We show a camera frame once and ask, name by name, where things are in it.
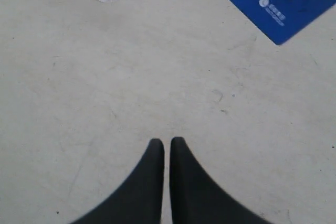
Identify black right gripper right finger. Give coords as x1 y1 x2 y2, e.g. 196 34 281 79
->
170 137 268 223

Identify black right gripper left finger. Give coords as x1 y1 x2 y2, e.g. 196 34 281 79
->
74 138 164 223

